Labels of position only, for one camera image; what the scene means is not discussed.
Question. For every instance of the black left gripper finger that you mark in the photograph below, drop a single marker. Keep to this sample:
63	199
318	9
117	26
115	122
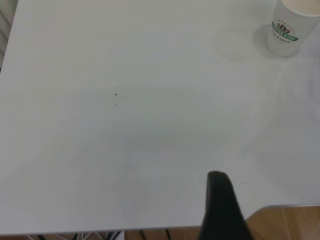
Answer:
222	210

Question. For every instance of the white paper coffee cup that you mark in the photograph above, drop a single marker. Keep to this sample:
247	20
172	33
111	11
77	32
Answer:
282	46

